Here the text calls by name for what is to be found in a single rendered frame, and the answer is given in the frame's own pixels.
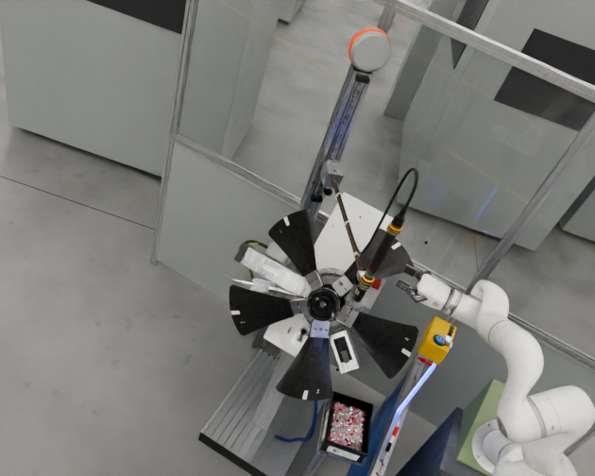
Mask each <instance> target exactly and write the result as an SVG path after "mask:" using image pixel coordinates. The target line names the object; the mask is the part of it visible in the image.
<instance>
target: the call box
mask: <svg viewBox="0 0 595 476"><path fill-rule="evenodd" d="M450 326H451V324H450V323H448V322H446V321H445V320H443V319H441V318H439V317H438V316H435V317H434V318H433V320H432V322H431V323H430V324H429V326H428V327H427V329H426V331H425V333H424V336H423V338H422V341H421V343H420V346H419V348H418V351H417V353H419V354H421V355H422V356H424V357H426V358H428V359H429V360H431V361H433V362H435V363H436V364H438V365H439V364H440V363H441V362H442V360H443V359H444V358H445V357H446V355H447V354H448V353H449V350H450V347H451V342H452V339H453V336H454V334H455V331H456V327H454V330H453V333H452V336H451V338H450V341H448V340H447V339H446V337H447V334H448V332H449V329H450ZM437 335H441V336H442V337H444V338H445V343H446V342H448V343H450V346H449V347H447V346H445V343H444V344H443V345H440V344H438V343H436V342H435V340H434V339H435V337H436V336H437Z"/></svg>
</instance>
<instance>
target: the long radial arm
mask: <svg viewBox="0 0 595 476"><path fill-rule="evenodd" d="M241 264H243V265H245V266H246V267H248V268H250V269H251V270H253V271H255V272H257V273H258V274H260V275H262V276H264V277H265V278H267V279H269V280H270V281H273V282H275V283H276V284H277V285H279V286H281V287H282V288H284V289H286V290H287V291H290V292H294V294H298V295H302V296H304V295H305V294H303V293H305V292H306V291H305V290H307V289H308V288H307V286H308V287H309V285H308V283H307V281H306V280H305V277H302V275H301V274H300V273H298V272H297V271H295V270H294V269H292V268H290V267H288V266H285V265H283V264H282V263H279V262H277V261H276V260H274V259H272V258H270V257H269V256H267V255H265V253H263V252H261V251H260V250H259V249H257V248H254V247H249V248H248V250H247V252H246V255H245V257H244V258H243V260H242V261H241Z"/></svg>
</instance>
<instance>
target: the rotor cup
mask: <svg viewBox="0 0 595 476"><path fill-rule="evenodd" d="M335 293H336V291H335V290H334V289H333V287H332V284H324V285H323V286H321V287H319V288H317V289H315V290H313V291H311V292H310V294H309V296H308V298H307V302H306V307H307V311H308V313H309V315H310V316H311V317H312V318H314V319H315V320H318V321H330V322H333V321H334V320H335V318H336V317H337V316H338V314H339V313H338V312H340V311H341V309H342V307H343V306H344V305H346V301H345V298H343V299H341V297H340V296H339V295H338V294H337V293H336V294H335ZM322 301H324V302H325V303H326V306H325V307H324V308H322V307H320V302H322Z"/></svg>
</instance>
